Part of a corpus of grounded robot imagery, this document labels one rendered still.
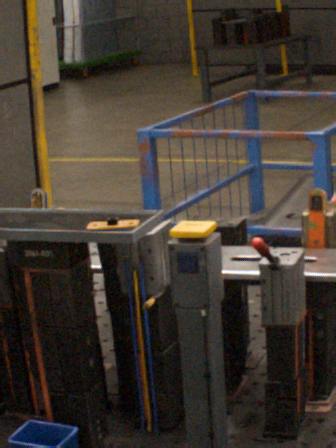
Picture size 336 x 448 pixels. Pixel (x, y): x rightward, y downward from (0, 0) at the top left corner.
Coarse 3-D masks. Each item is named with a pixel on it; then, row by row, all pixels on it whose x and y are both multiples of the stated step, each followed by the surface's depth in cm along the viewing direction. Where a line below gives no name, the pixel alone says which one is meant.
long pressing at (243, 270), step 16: (96, 256) 201; (224, 256) 194; (240, 256) 193; (256, 256) 192; (320, 256) 188; (96, 272) 193; (224, 272) 183; (240, 272) 182; (256, 272) 181; (320, 272) 177
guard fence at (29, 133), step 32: (0, 0) 513; (32, 0) 541; (0, 32) 517; (32, 32) 545; (0, 64) 521; (32, 64) 550; (0, 96) 524; (32, 96) 554; (0, 128) 529; (32, 128) 556; (0, 160) 531; (32, 160) 560; (0, 192) 533
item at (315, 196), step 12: (312, 192) 197; (324, 192) 197; (312, 204) 196; (324, 204) 196; (312, 216) 197; (324, 216) 196; (312, 228) 197; (324, 228) 197; (312, 240) 197; (324, 240) 197
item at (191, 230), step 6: (186, 222) 159; (192, 222) 159; (198, 222) 158; (204, 222) 158; (210, 222) 158; (174, 228) 156; (180, 228) 156; (186, 228) 155; (192, 228) 155; (198, 228) 155; (204, 228) 154; (210, 228) 155; (174, 234) 155; (180, 234) 154; (186, 234) 154; (192, 234) 154; (198, 234) 153; (204, 234) 153
